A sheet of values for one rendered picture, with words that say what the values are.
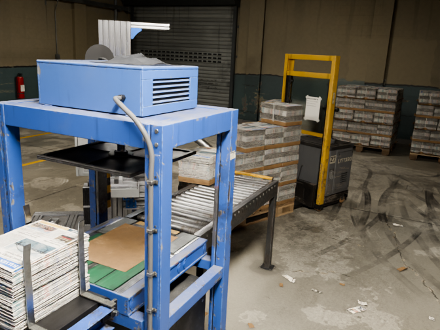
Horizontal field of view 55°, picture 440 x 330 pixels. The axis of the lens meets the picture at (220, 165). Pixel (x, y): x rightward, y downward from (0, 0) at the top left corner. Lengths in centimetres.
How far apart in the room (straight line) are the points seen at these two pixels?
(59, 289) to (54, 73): 94
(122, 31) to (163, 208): 219
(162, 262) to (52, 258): 42
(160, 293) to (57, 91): 100
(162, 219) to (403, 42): 927
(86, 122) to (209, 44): 1017
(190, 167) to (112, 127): 173
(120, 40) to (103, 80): 177
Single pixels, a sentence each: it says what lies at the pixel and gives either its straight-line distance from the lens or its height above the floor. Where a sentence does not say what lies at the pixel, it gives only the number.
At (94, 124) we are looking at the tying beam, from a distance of 179.
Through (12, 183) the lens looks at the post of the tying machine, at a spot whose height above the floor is 116.
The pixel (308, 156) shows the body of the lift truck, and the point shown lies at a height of 60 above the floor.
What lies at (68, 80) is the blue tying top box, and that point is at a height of 167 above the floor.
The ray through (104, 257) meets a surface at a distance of 225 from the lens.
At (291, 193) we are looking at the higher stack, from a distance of 512.
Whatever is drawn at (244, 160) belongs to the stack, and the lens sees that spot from 444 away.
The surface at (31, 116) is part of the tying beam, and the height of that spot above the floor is 151.
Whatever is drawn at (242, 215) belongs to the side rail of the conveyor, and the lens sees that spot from 300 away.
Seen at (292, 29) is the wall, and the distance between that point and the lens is 1106.
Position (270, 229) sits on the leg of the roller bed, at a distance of 373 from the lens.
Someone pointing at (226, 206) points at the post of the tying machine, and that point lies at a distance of 222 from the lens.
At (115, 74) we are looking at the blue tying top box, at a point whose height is 171.
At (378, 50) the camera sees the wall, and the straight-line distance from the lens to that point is 1050.
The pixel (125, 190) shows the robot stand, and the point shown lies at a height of 72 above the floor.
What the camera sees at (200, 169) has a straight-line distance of 334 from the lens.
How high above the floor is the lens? 182
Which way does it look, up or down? 15 degrees down
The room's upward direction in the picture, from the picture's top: 3 degrees clockwise
